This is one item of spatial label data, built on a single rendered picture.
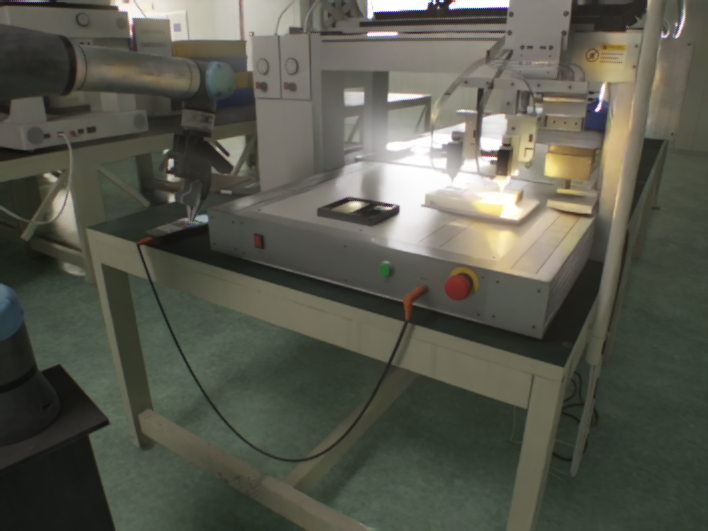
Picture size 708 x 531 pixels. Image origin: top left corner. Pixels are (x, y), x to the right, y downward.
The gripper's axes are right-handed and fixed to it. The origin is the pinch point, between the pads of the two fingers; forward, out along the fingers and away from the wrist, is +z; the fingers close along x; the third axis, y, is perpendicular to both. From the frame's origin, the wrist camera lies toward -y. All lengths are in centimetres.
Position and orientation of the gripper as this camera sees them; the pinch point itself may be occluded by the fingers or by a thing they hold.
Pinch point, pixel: (192, 215)
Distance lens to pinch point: 134.3
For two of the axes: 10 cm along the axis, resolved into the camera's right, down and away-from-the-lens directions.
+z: -1.6, 9.7, 1.8
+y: -6.0, 0.5, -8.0
